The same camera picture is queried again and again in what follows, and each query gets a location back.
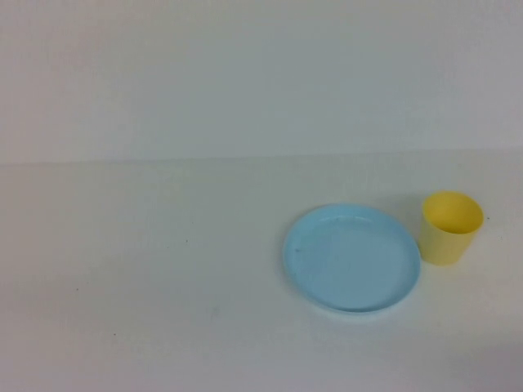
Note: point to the light blue round plate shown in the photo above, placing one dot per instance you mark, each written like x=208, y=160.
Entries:
x=351, y=265

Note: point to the yellow plastic cup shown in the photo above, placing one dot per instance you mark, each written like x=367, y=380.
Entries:
x=443, y=249

